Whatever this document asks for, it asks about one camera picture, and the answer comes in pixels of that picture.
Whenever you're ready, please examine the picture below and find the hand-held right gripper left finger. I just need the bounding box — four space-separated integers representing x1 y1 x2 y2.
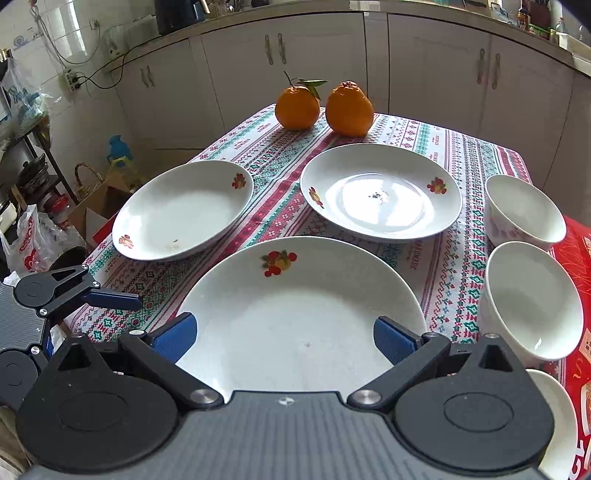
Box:
51 313 225 411

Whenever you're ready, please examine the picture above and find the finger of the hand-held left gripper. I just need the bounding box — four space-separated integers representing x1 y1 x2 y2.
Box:
39 264 144 320

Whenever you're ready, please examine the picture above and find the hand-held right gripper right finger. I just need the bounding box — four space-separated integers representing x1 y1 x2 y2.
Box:
346 316 527 412

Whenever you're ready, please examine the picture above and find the white fruit-print plate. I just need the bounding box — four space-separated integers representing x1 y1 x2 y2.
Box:
175 236 428 402
112 160 256 263
300 143 463 244

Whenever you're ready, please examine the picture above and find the white pink-flower bowl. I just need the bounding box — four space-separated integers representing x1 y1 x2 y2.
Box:
484 174 568 252
478 241 585 368
524 368 580 480

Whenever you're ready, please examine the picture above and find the white red plastic bag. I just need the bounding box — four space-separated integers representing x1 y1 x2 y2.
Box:
0 204 52 274

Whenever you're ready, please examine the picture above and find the brown cardboard box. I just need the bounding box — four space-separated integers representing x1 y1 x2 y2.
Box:
68 174 136 247

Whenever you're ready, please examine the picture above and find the woven basket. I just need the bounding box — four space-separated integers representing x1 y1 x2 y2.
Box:
74 162 108 205

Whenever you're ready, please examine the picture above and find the black cooking pot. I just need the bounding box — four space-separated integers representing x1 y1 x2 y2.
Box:
17 158 51 191

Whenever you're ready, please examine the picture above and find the patterned tablecloth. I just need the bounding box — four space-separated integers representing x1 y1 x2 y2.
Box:
62 104 566 402

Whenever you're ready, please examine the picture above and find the white blue plastic bag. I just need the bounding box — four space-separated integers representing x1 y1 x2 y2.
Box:
0 55 49 137

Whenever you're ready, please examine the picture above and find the bumpy orange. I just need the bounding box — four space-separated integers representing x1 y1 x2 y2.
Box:
325 81 375 137

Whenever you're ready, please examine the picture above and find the orange with leaf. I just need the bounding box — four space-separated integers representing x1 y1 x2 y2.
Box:
274 71 328 131

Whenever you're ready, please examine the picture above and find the white kitchen cabinet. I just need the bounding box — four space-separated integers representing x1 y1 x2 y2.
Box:
108 9 591 204

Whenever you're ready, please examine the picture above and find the black kitchen appliance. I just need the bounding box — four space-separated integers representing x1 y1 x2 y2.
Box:
154 0 204 36

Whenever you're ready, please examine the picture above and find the white tray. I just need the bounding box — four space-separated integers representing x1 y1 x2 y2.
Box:
558 33 591 62

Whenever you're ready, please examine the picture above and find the knife block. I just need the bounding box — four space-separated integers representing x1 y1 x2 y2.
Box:
531 0 553 28

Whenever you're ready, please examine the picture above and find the black power cable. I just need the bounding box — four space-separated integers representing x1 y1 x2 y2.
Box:
75 44 127 92

